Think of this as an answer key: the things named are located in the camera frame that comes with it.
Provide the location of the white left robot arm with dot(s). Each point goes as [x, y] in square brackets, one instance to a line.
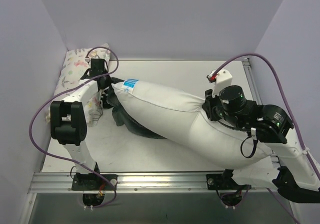
[68, 120]

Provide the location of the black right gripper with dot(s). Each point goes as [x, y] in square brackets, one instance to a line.
[208, 104]

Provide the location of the white pillow insert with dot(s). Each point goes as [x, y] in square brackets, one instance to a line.
[178, 116]

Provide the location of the zebra pillowcase with grey lining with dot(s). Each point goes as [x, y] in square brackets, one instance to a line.
[109, 100]

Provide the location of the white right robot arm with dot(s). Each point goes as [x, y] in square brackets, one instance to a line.
[269, 125]

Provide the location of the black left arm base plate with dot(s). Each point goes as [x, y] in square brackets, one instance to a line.
[88, 182]

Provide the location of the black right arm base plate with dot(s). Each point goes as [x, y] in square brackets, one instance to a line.
[216, 181]

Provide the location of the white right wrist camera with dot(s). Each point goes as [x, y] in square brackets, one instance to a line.
[221, 80]

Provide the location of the floral animal print pillow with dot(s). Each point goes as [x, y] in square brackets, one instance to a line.
[73, 69]

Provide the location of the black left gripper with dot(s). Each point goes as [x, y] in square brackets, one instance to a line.
[105, 93]

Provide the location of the aluminium front rail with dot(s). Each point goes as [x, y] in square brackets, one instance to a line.
[130, 182]

